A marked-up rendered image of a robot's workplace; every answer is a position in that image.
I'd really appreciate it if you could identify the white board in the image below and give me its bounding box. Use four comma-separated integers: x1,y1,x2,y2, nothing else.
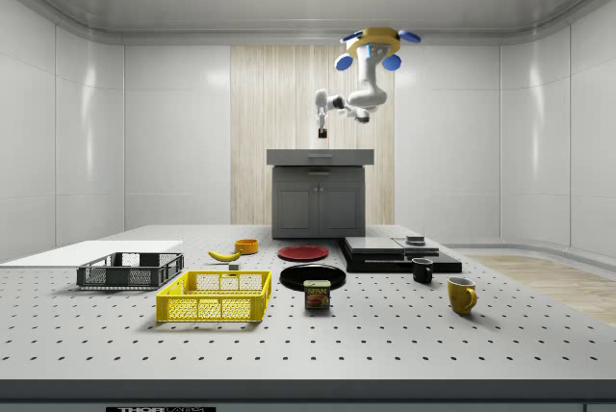
0,240,185,268

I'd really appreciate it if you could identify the white cabinet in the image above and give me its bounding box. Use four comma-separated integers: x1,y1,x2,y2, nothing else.
271,165,366,240

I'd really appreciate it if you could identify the red plate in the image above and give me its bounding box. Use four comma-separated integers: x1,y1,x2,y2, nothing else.
277,245,330,262

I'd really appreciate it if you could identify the banana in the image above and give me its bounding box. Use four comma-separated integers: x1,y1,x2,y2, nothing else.
207,249,244,264

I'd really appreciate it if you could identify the black mug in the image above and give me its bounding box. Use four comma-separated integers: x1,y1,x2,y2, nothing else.
411,257,435,284

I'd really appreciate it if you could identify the yellow mug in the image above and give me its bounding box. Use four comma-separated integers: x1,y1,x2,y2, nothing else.
447,276,478,317

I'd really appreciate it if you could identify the yellow basket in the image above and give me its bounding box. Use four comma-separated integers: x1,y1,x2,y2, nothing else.
155,270,273,324

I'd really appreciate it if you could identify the dark grey basket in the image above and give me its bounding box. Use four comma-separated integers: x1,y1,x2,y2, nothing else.
76,251,186,291

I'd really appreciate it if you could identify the black plate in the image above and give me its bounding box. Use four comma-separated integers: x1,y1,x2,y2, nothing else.
279,263,348,291

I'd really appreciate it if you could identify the drone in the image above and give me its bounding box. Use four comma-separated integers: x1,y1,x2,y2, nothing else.
334,25,423,72

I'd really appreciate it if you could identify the white drawer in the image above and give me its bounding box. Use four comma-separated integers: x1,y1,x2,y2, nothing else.
266,148,375,167

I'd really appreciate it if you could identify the flat-sided can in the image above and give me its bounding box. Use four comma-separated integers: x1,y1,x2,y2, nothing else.
303,279,332,311

